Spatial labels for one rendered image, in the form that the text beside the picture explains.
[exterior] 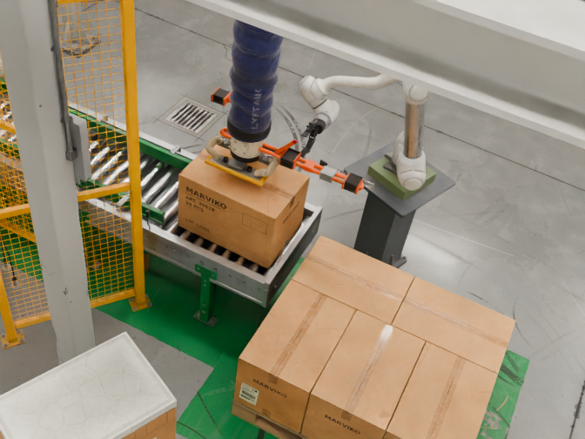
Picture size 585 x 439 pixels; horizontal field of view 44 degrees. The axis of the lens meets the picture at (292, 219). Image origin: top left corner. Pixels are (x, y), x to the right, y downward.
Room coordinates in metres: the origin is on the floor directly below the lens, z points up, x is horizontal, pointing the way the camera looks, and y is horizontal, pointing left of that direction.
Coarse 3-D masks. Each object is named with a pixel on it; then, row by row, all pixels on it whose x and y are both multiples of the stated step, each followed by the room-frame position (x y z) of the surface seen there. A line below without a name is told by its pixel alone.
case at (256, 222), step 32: (192, 160) 3.02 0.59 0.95; (192, 192) 2.86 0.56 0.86; (224, 192) 2.80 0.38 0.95; (256, 192) 2.85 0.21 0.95; (288, 192) 2.89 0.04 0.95; (192, 224) 2.85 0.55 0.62; (224, 224) 2.78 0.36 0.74; (256, 224) 2.71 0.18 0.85; (288, 224) 2.86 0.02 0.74; (256, 256) 2.70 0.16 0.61
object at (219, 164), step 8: (208, 160) 2.89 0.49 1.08; (216, 160) 2.89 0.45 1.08; (224, 160) 2.89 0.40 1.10; (224, 168) 2.85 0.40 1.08; (232, 168) 2.86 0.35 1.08; (248, 168) 2.85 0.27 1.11; (256, 168) 2.89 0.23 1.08; (240, 176) 2.82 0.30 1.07; (248, 176) 2.82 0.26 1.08; (256, 184) 2.79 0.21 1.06
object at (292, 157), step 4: (288, 148) 2.94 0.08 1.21; (284, 152) 2.89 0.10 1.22; (288, 152) 2.91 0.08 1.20; (292, 152) 2.92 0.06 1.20; (296, 152) 2.92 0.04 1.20; (300, 152) 2.91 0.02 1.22; (280, 156) 2.86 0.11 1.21; (284, 156) 2.88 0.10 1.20; (288, 156) 2.88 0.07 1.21; (292, 156) 2.89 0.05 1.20; (296, 156) 2.89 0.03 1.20; (300, 156) 2.91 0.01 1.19; (280, 160) 2.86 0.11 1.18; (284, 160) 2.85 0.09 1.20; (288, 160) 2.84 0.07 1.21; (292, 160) 2.86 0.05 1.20; (296, 160) 2.86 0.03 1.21; (280, 164) 2.85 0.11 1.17; (284, 164) 2.85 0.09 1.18; (288, 164) 2.85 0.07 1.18; (292, 164) 2.84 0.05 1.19; (292, 168) 2.84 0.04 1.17
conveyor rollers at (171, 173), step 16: (0, 112) 3.65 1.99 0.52; (96, 144) 3.47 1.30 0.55; (16, 160) 3.20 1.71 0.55; (96, 160) 3.32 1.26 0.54; (112, 160) 3.34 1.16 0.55; (144, 160) 3.39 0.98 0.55; (96, 176) 3.18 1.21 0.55; (112, 176) 3.20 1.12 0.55; (128, 176) 3.22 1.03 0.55; (128, 192) 3.09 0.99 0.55; (160, 208) 3.03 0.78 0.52; (176, 208) 3.03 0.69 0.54; (160, 224) 2.88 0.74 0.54; (176, 224) 2.90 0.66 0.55; (304, 224) 3.07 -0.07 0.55; (224, 256) 2.71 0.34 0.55; (240, 256) 2.74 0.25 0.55; (256, 272) 2.66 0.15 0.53
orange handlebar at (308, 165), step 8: (224, 128) 3.03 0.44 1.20; (224, 136) 2.98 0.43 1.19; (264, 144) 2.96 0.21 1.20; (264, 152) 2.91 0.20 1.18; (272, 152) 2.90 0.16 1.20; (280, 152) 2.92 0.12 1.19; (304, 160) 2.88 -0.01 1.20; (312, 160) 2.88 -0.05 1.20; (304, 168) 2.83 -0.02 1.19; (312, 168) 2.82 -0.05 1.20; (320, 168) 2.85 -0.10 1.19; (336, 176) 2.82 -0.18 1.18; (344, 176) 2.81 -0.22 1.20; (344, 184) 2.76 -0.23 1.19
